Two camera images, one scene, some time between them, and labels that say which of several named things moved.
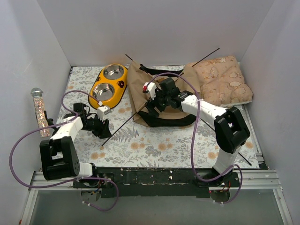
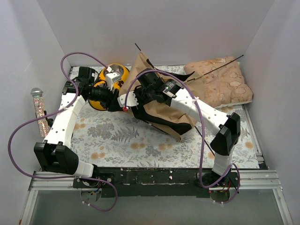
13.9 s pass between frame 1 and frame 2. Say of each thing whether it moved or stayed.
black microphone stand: stayed
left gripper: moved
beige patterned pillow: stayed
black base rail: stayed
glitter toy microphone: stayed
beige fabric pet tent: moved
